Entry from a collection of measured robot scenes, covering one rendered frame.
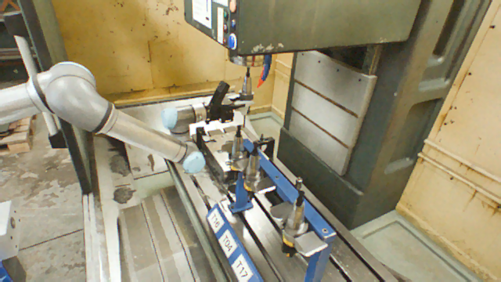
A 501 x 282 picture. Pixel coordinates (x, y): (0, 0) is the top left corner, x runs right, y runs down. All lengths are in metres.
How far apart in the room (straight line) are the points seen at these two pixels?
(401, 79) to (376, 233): 0.86
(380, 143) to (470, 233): 0.61
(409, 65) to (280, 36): 0.58
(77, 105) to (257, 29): 0.49
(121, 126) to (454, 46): 1.29
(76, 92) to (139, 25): 1.20
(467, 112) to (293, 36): 0.93
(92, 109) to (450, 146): 1.43
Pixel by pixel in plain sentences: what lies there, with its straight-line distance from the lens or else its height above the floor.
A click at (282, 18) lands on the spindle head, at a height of 1.66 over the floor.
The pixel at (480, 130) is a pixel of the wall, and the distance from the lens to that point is 1.50.
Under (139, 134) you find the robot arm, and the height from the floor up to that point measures 1.32.
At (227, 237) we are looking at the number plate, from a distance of 1.06.
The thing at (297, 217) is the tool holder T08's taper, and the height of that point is 1.26.
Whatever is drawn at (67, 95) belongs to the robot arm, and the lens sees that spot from 0.86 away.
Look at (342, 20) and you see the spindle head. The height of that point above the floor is 1.65.
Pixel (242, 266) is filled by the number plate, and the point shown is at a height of 0.94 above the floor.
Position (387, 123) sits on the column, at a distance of 1.27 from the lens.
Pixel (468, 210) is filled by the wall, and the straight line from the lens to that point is 1.64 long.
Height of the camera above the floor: 1.77
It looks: 31 degrees down
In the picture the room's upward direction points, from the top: 5 degrees clockwise
